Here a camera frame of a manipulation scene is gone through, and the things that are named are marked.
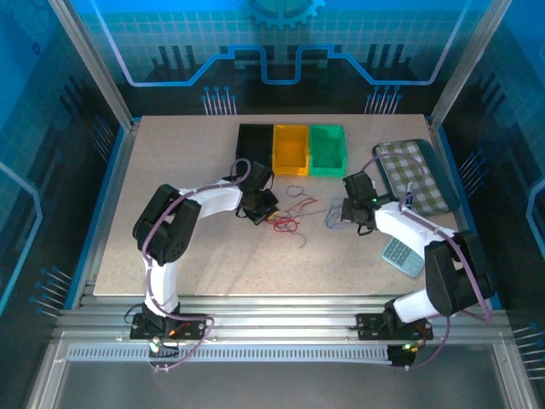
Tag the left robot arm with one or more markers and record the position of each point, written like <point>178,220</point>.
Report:
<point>164,238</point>

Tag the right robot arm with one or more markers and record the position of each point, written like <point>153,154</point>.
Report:
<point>451,272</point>

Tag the yellow plastic bin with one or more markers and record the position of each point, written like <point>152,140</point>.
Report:
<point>290,170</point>

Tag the blue pen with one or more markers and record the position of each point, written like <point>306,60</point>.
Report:
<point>409,198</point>

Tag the green plastic bin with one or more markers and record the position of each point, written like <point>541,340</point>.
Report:
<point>325,168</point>

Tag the light green calculator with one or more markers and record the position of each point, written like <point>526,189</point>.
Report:
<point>402,255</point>

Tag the black plastic bin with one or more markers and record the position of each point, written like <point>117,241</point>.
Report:
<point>254,142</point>

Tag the green checkered cloth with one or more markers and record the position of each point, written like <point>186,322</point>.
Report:
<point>404,166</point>

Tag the checkered fabric pouch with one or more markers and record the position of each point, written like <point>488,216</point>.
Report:
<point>445,170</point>

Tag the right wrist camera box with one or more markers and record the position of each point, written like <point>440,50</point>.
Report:
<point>358,184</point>

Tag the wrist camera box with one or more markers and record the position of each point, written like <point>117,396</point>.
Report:
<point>259,174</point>
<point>358,184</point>

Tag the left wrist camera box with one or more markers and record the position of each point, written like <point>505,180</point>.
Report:
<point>259,174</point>

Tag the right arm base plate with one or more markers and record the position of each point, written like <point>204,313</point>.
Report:
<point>370,326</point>

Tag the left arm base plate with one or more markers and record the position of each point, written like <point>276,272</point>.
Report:
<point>196,327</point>

